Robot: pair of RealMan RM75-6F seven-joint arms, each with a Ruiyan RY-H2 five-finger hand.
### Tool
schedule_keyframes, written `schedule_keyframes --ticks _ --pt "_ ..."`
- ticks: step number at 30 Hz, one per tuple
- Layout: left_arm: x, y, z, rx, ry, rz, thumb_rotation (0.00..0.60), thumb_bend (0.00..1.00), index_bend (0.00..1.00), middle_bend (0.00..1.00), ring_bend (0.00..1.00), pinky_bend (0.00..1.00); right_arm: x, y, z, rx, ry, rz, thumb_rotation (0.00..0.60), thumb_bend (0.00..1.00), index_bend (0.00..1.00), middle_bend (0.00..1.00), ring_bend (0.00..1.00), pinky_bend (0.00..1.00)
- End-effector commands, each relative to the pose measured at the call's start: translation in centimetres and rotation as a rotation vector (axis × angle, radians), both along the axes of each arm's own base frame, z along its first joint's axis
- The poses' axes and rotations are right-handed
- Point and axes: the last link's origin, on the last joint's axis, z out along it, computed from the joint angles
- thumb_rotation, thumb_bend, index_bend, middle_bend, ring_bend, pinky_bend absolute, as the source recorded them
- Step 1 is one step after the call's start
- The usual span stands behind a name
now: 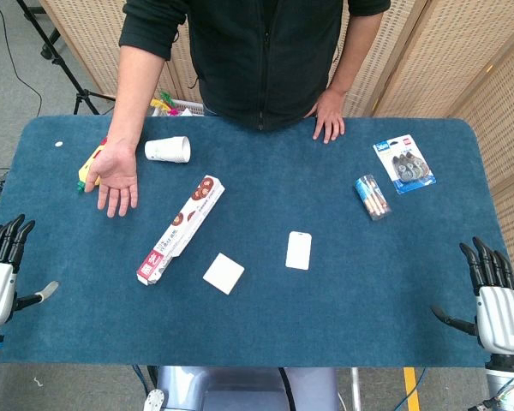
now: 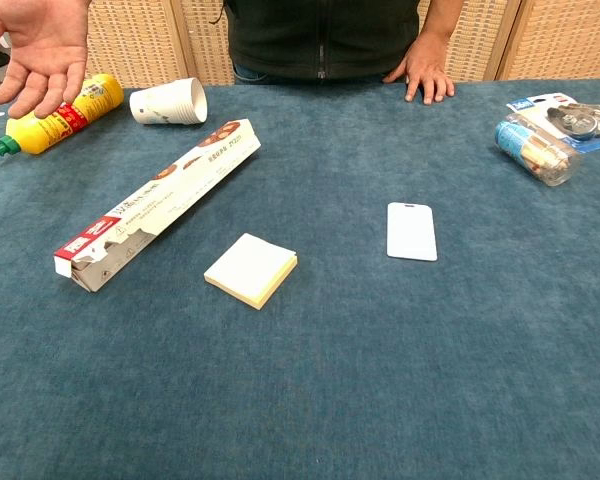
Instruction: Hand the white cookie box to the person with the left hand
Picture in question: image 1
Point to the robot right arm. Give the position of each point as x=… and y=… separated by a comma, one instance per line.
x=507, y=381

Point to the white rectangular card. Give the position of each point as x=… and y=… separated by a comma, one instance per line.
x=298, y=251

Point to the person's left forearm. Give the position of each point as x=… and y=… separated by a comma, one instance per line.
x=349, y=73

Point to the long cookie box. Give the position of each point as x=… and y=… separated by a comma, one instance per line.
x=177, y=233

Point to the black tripod stand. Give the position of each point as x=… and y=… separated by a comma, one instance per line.
x=64, y=68

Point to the person's right forearm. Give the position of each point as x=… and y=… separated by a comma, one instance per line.
x=135, y=94

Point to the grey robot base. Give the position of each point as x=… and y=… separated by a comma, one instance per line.
x=240, y=389

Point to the robot right five-finger hand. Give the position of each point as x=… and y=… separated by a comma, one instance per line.
x=503, y=317

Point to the white square flat box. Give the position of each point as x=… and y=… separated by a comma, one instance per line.
x=223, y=274

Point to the colourful toys in basket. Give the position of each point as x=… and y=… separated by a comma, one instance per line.
x=167, y=105

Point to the correction tape blister pack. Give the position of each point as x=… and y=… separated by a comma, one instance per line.
x=404, y=164

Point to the yellow toy box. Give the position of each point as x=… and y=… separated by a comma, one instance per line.
x=90, y=164

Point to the blue felt table mat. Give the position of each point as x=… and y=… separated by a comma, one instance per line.
x=282, y=317

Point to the black zip jacket torso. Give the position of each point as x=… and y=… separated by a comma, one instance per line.
x=261, y=55

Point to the clear pack of pens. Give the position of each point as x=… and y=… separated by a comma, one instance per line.
x=372, y=198

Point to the stacked white paper cups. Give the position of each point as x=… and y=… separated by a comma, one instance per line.
x=169, y=149

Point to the person's left hand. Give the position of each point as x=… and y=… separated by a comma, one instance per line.
x=329, y=115

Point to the person's right hand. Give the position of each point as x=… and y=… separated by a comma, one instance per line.
x=115, y=171

